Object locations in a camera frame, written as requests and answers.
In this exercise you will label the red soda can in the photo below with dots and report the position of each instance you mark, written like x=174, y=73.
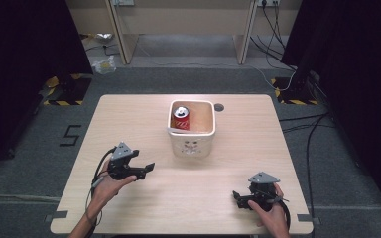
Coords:
x=181, y=118

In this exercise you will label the wall power outlet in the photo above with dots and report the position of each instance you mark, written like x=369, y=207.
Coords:
x=268, y=2

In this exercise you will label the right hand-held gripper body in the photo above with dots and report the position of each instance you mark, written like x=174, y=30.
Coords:
x=264, y=186

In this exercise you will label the grey tape strip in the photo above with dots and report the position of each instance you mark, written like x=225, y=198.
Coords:
x=307, y=218
x=57, y=216

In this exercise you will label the wooden desk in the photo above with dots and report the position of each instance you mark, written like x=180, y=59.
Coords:
x=185, y=20

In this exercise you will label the white square bin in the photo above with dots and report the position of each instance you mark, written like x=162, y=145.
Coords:
x=191, y=143

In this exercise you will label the crumpled silver foil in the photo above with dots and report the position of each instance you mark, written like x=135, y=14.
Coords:
x=103, y=37

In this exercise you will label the black curtain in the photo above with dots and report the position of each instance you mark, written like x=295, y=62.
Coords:
x=354, y=82
x=20, y=66

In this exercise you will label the person's right hand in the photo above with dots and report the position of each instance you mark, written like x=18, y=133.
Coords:
x=273, y=216

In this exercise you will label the stand base with striped tape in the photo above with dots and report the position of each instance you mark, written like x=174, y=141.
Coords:
x=294, y=92
x=66, y=91

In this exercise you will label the clear plastic bag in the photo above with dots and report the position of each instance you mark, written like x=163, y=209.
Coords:
x=104, y=66

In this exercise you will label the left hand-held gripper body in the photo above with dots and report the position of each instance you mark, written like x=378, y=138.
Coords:
x=120, y=162

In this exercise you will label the person's left hand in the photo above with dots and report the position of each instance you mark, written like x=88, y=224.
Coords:
x=110, y=188

